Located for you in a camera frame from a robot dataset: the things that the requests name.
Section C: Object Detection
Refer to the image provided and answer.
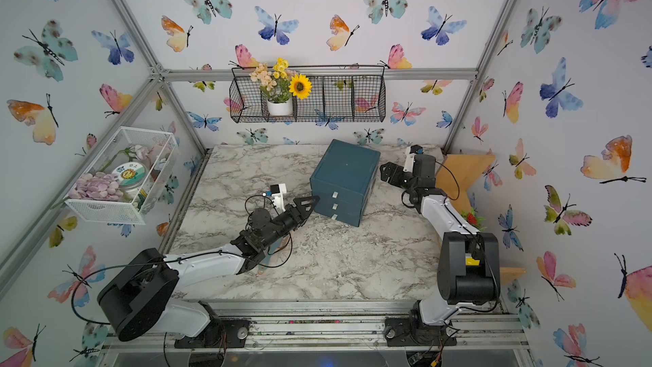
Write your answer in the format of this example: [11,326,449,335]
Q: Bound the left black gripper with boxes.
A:
[258,197,318,252]

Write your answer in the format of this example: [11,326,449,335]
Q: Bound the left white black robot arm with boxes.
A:
[98,196,319,348]

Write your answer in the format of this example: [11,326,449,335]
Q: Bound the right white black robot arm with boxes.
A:
[380,151,500,327]

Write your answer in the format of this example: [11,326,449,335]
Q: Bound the dark teal drawer cabinet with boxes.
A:
[310,139,380,227]

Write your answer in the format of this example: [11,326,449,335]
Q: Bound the red flower green plant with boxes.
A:
[461,209,486,231]

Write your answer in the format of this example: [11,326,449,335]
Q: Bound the white pot yellow flowers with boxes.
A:
[250,58,313,117]

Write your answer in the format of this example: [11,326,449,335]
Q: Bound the round green label tin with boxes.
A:
[112,161,147,189]

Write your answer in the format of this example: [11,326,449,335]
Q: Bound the pink artificial flower bunch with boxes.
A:
[68,172,123,202]

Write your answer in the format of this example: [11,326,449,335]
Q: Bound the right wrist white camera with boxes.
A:
[403,144,424,173]

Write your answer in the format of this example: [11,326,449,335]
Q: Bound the wrist white camera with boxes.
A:
[403,144,424,173]
[263,183,287,212]

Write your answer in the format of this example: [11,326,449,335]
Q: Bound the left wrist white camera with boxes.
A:
[263,183,287,212]

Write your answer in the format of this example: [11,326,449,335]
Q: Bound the wooden wall shelf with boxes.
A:
[435,154,526,286]

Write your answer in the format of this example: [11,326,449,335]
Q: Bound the black wire wall basket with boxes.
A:
[225,64,386,124]

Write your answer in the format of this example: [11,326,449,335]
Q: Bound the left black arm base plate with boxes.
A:
[174,319,251,350]

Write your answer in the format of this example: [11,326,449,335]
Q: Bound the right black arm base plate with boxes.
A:
[383,318,457,348]

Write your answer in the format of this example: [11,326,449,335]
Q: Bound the white mesh wall basket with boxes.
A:
[64,127,179,225]

